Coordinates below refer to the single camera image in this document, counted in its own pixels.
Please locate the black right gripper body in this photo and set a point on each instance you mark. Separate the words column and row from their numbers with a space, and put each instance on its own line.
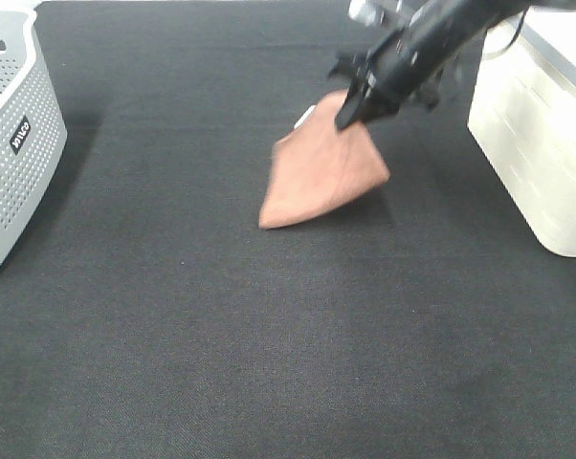
column 406, row 67

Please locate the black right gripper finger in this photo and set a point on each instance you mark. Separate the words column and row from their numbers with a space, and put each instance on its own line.
column 363, row 105

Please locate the brown towel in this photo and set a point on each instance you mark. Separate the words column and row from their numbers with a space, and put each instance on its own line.
column 317, row 168

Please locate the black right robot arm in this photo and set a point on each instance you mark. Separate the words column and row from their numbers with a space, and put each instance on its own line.
column 468, row 18

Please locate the white plastic storage bin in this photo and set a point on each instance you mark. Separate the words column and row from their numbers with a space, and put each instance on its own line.
column 523, row 117

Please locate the black table mat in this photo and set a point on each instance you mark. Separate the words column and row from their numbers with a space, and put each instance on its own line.
column 143, row 313

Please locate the grey perforated laundry basket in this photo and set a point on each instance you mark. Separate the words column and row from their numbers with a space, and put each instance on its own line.
column 32, row 129

